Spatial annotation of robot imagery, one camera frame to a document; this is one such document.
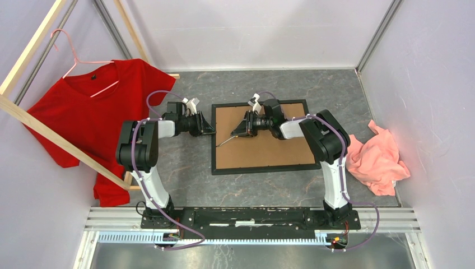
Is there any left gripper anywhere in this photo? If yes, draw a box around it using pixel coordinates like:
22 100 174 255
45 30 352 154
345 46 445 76
179 111 217 137

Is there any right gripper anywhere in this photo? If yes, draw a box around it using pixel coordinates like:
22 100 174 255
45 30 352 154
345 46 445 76
230 110 272 138

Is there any yellow handled screwdriver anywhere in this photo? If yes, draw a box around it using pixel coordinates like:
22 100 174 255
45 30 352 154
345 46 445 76
216 135 239 147

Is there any black picture frame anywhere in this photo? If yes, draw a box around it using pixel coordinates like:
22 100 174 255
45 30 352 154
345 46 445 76
211 103 319 175

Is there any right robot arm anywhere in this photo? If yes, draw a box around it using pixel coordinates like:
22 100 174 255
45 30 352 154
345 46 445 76
231 98 352 229

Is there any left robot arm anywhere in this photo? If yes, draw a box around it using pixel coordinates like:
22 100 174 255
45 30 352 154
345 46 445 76
115 100 216 229

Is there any pink cloth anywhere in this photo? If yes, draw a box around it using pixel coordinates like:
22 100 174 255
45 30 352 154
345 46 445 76
346 120 411 196

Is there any pink clothes hanger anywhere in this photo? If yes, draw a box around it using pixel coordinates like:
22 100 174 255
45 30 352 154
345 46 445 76
50 28 119 98

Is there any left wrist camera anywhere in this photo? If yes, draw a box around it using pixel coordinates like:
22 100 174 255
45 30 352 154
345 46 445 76
182 98 200 115

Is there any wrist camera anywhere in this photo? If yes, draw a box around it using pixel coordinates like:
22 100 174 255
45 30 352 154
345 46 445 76
248 93 262 114
182 98 200 115

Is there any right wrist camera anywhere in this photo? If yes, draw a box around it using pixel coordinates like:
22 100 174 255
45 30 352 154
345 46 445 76
248 93 262 114

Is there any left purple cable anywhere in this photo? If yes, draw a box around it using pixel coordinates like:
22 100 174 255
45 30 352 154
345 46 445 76
132 90 207 252

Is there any purple cable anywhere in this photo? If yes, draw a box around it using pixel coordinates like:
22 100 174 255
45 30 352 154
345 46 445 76
258 91 381 252
132 90 207 252

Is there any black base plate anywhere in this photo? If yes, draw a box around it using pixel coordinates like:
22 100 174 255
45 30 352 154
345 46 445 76
141 207 361 240

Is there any white cable duct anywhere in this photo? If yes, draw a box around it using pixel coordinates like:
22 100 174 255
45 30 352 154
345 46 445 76
97 231 330 247

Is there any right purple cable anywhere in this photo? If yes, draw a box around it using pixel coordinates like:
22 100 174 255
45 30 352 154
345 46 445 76
258 91 381 252

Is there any wooden rack frame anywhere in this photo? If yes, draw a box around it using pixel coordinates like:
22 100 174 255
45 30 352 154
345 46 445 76
0 0 181 192

